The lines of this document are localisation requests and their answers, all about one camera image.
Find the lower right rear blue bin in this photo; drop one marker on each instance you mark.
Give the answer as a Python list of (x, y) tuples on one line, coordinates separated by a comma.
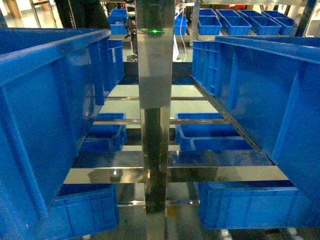
[(184, 133)]

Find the blue bin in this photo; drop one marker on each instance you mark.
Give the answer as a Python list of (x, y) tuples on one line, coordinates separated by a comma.
[(116, 133), (82, 209), (184, 133), (271, 87), (235, 205), (52, 86)]

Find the lower left rear blue bin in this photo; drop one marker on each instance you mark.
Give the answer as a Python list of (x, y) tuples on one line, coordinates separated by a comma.
[(116, 133)]

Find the upper right blue bin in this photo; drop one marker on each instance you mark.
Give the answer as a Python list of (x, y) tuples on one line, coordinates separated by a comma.
[(271, 87)]

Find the upper left blue bin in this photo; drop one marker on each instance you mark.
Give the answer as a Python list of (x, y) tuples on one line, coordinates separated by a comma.
[(52, 86)]

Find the stainless steel rack post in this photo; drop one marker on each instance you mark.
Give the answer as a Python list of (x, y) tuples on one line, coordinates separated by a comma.
[(155, 35)]

